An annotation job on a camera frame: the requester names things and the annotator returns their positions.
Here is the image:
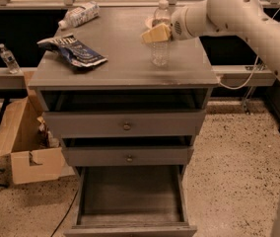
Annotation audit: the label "white paper bowl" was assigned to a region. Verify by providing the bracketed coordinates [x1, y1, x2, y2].
[145, 17, 154, 29]

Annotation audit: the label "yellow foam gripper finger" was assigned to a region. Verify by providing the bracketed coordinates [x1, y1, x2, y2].
[141, 23, 171, 43]

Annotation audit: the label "clear plastic water bottle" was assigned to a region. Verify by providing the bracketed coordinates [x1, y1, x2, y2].
[151, 0, 171, 67]

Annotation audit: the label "small water bottle on ledge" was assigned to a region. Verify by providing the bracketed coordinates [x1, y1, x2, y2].
[0, 43, 20, 74]

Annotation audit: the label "grey top drawer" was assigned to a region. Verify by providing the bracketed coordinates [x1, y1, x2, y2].
[44, 90, 205, 138]

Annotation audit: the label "metal tripod stand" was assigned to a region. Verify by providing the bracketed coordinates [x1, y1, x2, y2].
[241, 86, 259, 116]

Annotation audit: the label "grey open bottom drawer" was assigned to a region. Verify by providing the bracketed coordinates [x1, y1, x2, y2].
[64, 166, 197, 237]

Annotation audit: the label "white cable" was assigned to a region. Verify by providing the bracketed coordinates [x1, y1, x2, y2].
[217, 0, 280, 91]

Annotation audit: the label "open cardboard box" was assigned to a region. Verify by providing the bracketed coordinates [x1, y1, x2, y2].
[0, 70, 76, 186]

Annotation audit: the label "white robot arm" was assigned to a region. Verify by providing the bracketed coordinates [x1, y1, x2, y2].
[142, 0, 280, 237]

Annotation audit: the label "white lying plastic bottle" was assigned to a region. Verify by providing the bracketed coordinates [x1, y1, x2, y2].
[58, 1, 100, 30]

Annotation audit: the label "grey wooden drawer cabinet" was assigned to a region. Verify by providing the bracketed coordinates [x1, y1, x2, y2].
[28, 5, 221, 237]

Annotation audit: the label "black floor cable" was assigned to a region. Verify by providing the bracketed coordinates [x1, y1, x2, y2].
[49, 190, 79, 237]

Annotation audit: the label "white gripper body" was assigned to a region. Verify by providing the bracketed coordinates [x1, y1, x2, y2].
[171, 3, 202, 40]

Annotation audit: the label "grey middle drawer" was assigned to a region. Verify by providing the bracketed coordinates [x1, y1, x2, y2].
[62, 136, 193, 167]

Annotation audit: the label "blue chip bag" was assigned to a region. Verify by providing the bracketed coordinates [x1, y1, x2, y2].
[37, 34, 107, 68]

